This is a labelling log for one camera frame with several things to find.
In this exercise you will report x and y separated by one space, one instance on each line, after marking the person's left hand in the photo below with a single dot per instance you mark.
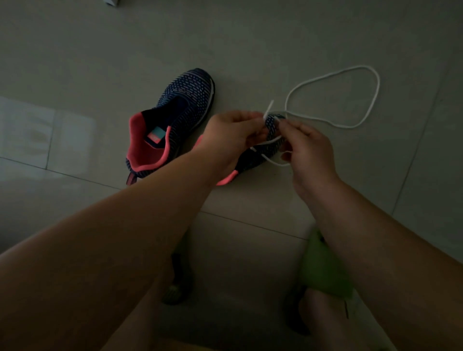
228 141

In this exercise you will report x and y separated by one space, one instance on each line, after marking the white shoelace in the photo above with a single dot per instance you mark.
378 90

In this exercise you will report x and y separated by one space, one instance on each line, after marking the person's right hand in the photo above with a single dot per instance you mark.
311 162

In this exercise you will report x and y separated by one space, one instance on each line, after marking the person's left leg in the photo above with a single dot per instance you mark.
141 322

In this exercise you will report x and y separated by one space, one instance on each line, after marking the blue knit sneaker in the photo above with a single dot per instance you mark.
188 90
253 159

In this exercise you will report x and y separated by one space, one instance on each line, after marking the person's leg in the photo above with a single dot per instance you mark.
141 322
325 322

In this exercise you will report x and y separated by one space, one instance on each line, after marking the white metal shoe rack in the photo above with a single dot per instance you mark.
111 2

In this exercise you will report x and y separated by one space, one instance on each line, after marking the person's right forearm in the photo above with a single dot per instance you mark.
398 267

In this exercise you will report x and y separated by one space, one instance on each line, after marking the person's left forearm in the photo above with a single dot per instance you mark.
83 267

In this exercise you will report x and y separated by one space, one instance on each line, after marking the green foam slipper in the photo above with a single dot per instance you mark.
179 285
323 267

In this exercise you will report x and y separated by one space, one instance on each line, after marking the person's right leg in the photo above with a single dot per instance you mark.
325 322

